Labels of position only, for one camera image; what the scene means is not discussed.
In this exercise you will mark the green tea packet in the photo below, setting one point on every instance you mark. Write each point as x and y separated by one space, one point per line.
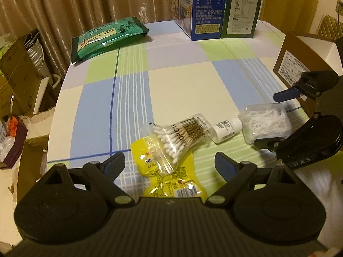
107 37

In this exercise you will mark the brown curtain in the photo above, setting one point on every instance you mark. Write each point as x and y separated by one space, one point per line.
80 2

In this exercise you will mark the yellow curtain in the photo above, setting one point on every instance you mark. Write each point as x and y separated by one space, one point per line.
289 2

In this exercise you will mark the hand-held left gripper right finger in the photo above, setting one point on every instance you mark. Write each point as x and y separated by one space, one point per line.
223 166

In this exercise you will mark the small white bottle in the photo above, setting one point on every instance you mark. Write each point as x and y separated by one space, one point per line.
225 131

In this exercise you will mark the yellow snack packet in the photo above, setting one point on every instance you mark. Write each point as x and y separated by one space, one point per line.
187 172

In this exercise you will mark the cotton swab bag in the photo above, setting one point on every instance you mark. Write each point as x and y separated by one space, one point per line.
171 144

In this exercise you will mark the checked tablecloth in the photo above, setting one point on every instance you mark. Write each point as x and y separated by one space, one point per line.
174 85

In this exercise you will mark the small orange object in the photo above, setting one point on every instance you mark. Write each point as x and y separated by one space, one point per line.
12 124

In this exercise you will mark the quilted chair cover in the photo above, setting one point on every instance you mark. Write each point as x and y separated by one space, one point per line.
331 25

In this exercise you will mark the blue milk carton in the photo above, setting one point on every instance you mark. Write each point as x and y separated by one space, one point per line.
206 10

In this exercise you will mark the plain brown cardboard carton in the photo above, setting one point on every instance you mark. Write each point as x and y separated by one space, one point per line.
18 75

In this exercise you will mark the brown cardboard box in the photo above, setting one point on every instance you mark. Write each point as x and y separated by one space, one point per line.
289 59

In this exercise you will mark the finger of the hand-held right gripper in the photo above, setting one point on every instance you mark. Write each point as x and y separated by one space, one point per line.
286 94
268 142

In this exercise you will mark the white flat board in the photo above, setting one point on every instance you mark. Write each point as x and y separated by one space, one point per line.
41 93

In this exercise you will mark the clear floss pick box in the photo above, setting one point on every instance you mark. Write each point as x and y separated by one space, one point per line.
265 120

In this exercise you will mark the maroon box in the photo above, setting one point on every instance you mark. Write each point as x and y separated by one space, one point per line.
16 150

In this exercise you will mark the metal utensil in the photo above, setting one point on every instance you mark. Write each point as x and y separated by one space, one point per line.
11 104

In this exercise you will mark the green carton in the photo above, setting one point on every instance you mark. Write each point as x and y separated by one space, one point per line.
241 10

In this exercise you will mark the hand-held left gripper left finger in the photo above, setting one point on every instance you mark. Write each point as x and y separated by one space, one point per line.
115 163

